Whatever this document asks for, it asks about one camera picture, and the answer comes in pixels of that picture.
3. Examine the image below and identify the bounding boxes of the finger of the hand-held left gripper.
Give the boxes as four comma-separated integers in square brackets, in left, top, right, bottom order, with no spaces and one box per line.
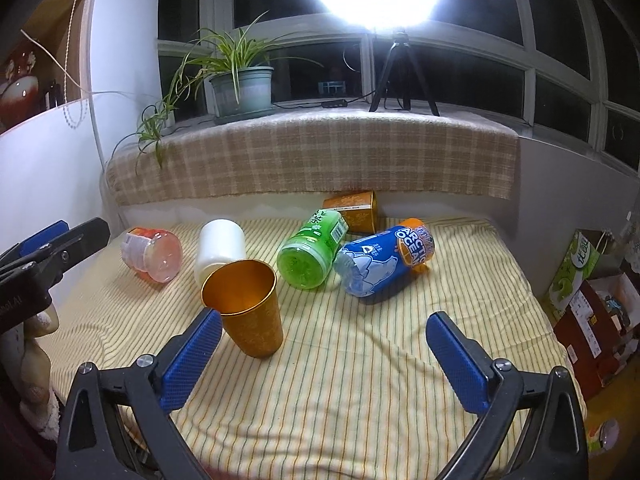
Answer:
[0,219,71,264]
[0,217,111,287]

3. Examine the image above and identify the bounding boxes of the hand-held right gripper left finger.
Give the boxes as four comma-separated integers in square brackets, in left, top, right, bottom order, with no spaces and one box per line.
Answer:
[56,306,223,480]

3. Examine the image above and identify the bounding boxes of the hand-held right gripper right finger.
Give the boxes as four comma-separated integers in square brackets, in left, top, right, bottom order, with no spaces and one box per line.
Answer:
[425,311,590,480]

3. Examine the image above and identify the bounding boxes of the gold metal cup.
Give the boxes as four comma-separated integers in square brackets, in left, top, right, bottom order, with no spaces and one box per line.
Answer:
[201,259,284,359]
[322,190,379,235]

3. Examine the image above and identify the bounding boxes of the white plastic cup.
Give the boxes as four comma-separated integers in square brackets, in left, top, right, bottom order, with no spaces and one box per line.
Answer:
[194,219,247,283]

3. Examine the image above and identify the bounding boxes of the pink orange plastic bottle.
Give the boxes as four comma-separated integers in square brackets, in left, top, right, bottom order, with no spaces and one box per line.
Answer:
[121,227,183,282]

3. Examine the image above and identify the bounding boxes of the yellow striped bed sheet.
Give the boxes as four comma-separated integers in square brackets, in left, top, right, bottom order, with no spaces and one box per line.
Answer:
[37,215,586,480]

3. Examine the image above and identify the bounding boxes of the blue Arctic Ocean bottle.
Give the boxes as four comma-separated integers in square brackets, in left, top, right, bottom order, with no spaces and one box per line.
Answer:
[334,218,436,298]

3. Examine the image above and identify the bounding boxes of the red cardboard box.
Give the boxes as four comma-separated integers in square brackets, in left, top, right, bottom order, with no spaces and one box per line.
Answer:
[552,272,640,401]

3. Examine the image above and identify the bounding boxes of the green and white carton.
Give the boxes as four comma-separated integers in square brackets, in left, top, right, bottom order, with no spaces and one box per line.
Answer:
[545,230,601,322]

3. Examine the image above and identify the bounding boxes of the red and white vase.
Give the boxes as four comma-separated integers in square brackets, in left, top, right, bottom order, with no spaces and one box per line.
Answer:
[0,50,41,130]

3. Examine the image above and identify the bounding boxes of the green drink bottle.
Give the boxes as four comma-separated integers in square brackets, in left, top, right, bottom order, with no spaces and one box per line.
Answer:
[276,209,350,291]

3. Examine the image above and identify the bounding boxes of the grey plant saucer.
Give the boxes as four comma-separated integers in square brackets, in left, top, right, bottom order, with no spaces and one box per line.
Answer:
[214,104,279,126]

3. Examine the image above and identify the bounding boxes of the wooden shelf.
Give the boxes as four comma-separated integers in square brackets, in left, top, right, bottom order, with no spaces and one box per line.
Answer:
[0,0,103,133]

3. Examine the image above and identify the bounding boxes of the spider plant in grey pot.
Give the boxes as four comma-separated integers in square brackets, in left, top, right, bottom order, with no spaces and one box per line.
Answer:
[107,10,326,168]

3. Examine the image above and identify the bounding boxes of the beige plaid blanket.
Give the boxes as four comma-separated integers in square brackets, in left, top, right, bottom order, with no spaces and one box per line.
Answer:
[104,110,521,207]

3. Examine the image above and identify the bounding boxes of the black tripod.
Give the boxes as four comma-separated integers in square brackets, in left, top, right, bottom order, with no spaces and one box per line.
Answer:
[368,30,441,117]

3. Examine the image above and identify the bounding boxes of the white beaded cord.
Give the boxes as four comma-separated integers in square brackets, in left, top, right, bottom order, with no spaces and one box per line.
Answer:
[62,0,84,128]

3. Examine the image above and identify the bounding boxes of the black cable with switch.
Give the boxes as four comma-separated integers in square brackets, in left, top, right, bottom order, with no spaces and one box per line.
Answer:
[272,97,373,110]

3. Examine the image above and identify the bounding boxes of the white window frame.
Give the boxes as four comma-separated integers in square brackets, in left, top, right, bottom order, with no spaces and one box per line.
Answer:
[157,0,640,176]

